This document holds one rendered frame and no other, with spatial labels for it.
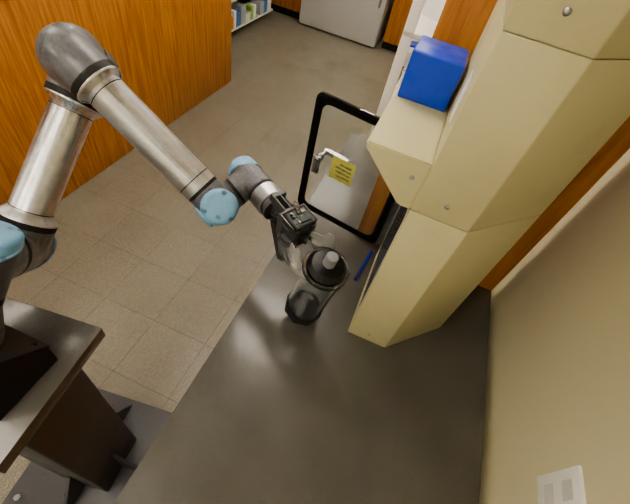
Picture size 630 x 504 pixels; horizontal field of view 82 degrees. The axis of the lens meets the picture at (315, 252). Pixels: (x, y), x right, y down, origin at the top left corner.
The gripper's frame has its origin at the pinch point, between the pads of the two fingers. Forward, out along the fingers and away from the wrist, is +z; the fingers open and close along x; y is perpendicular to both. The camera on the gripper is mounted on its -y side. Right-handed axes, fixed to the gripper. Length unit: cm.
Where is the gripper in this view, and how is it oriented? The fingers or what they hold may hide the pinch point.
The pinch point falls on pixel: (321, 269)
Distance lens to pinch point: 82.3
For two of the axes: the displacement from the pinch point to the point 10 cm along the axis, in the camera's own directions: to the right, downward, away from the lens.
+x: 7.6, -3.9, 5.1
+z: 6.0, 7.1, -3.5
